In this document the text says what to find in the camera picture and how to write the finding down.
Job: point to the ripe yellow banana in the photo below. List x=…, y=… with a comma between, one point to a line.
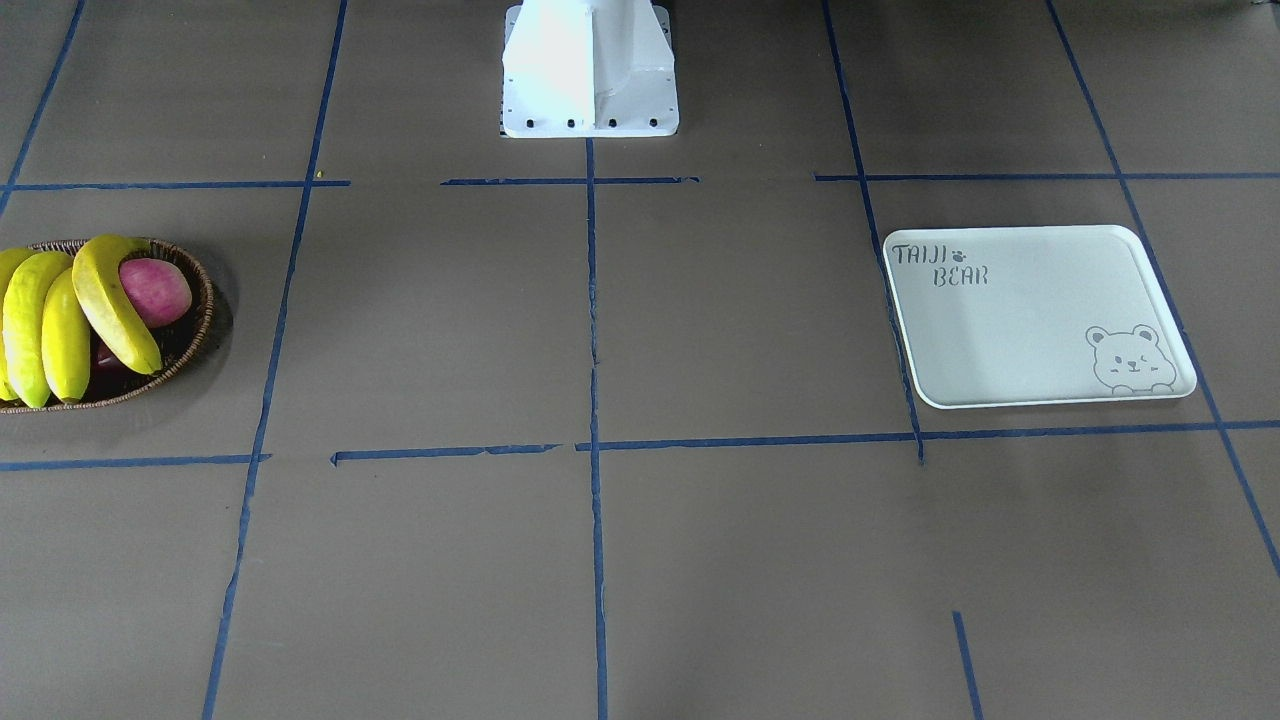
x=100, y=292

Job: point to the white bear tray plate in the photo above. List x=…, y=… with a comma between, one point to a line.
x=1022, y=316

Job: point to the wicker fruit basket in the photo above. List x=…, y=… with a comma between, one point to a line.
x=179, y=343

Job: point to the pink red apple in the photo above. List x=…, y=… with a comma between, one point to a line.
x=157, y=290

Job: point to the dark red apple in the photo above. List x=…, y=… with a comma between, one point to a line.
x=108, y=368

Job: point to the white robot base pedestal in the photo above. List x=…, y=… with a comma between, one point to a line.
x=588, y=69

